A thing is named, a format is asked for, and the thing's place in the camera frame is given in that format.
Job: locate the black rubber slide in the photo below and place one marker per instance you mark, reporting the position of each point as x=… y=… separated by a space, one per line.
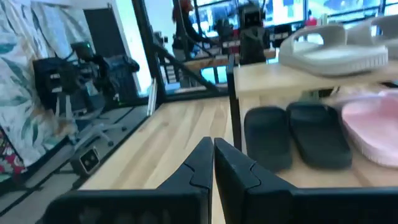
x=317 y=137
x=267 y=137

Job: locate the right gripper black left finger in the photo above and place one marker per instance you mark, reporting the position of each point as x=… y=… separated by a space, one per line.
x=186 y=202

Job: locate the person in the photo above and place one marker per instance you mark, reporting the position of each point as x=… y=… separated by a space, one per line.
x=183 y=31

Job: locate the black office chair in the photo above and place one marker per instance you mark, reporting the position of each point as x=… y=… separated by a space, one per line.
x=62 y=81

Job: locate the grey box with black face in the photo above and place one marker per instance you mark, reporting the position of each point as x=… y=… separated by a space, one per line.
x=88 y=160

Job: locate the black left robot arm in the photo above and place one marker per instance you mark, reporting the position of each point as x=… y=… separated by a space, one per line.
x=253 y=15

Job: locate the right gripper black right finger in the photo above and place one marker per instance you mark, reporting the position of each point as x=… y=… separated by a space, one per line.
x=248 y=199

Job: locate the wooden shelf black metal frame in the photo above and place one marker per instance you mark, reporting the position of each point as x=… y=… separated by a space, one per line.
x=267 y=81

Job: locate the black aluminium rig frame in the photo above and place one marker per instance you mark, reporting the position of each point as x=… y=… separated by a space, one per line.
x=149 y=46

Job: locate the leaf-print fabric curtain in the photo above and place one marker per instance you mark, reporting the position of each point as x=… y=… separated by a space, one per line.
x=18 y=77

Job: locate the grey rubber slide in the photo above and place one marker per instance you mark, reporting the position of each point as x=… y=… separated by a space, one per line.
x=335 y=59
x=388 y=31

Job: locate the pink rubber slide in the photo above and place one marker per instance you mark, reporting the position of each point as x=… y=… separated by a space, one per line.
x=376 y=130

